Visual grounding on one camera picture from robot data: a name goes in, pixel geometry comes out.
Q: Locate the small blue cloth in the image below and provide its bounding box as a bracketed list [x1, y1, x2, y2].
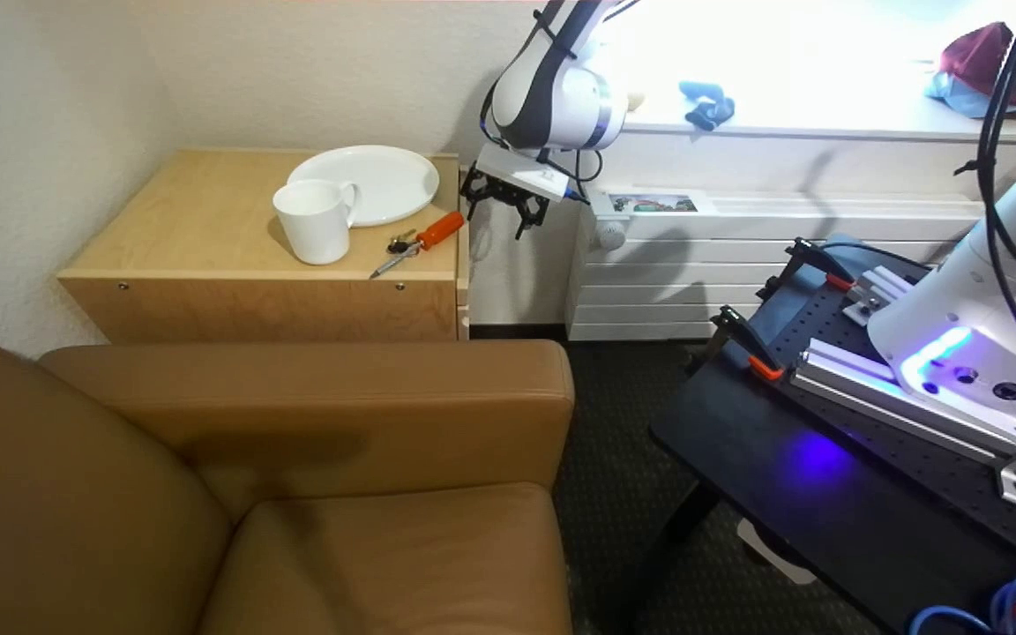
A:
[677, 77, 738, 134]

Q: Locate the white window sill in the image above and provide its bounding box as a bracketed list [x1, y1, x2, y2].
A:
[598, 110, 1016, 151]

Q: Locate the light wooden nightstand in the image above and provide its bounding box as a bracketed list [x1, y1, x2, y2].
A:
[57, 144, 473, 345]

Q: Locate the AC unit control panel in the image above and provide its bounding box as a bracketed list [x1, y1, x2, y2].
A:
[618, 190, 704, 218]

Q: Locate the white round plate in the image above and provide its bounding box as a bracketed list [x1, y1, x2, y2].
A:
[282, 140, 443, 231]

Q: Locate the black perforated breadboard plate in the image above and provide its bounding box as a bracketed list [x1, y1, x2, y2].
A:
[750, 240, 1016, 569]

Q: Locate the tan leather armchair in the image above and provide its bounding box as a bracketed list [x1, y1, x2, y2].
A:
[0, 322, 578, 635]

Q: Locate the small white flat object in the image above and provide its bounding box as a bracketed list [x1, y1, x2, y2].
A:
[729, 514, 819, 589]

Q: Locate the blue cable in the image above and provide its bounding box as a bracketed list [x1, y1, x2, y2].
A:
[907, 565, 1016, 635]

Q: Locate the orange handled screwdriver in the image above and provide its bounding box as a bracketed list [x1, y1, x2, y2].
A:
[368, 210, 468, 281]

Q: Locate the orange black bar clamp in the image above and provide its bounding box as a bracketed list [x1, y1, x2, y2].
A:
[783, 235, 873, 295]
[711, 302, 793, 388]

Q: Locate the white mug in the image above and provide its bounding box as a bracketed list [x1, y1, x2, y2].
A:
[267, 178, 363, 268]

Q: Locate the short aluminium extrusion rail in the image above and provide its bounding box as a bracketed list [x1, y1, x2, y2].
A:
[839, 263, 926, 333]

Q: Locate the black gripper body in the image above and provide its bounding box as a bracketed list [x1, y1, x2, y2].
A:
[477, 164, 552, 214]

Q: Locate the light wooden drawer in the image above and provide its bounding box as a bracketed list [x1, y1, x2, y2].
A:
[456, 157, 477, 294]

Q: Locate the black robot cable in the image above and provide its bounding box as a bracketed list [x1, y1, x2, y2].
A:
[951, 0, 1016, 408]

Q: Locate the long aluminium extrusion rail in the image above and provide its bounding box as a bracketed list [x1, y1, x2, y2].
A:
[785, 352, 1016, 498]

